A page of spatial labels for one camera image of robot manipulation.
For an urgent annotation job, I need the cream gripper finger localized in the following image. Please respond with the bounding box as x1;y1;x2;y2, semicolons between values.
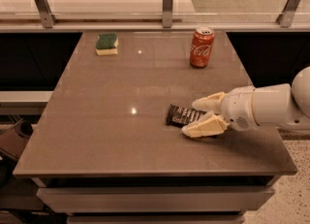
181;111;230;138
192;92;227;113

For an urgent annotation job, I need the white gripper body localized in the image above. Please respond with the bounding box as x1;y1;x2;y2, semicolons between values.
221;86;259;131

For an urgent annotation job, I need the black rxbar chocolate bar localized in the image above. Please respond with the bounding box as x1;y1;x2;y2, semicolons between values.
166;105;205;127

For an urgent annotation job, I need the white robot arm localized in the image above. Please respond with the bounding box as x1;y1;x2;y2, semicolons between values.
182;67;310;138

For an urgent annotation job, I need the green and yellow sponge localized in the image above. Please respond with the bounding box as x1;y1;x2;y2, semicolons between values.
96;33;118;56

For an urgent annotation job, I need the red coca-cola can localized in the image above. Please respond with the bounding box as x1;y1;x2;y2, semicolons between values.
190;26;215;68

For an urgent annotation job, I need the grey lower drawer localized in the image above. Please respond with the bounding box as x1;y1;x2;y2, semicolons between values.
67;215;244;224

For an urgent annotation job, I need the grey drawer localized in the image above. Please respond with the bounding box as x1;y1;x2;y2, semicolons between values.
37;186;274;213
67;215;244;224

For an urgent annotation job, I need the grey upper drawer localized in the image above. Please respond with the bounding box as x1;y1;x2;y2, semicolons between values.
37;186;274;213

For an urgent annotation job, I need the dark chair at left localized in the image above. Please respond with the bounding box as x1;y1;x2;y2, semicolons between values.
0;119;33;186

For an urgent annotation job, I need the right metal railing bracket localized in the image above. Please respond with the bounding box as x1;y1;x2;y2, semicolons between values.
276;0;301;28

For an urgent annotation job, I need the metal railing bracket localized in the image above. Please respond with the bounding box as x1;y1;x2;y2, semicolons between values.
34;0;56;28
162;0;173;28
276;0;301;28

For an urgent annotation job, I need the middle metal railing bracket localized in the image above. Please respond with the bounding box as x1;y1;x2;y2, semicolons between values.
162;0;173;28

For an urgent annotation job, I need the left metal railing bracket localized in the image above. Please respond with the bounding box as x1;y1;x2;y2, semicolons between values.
34;0;56;28

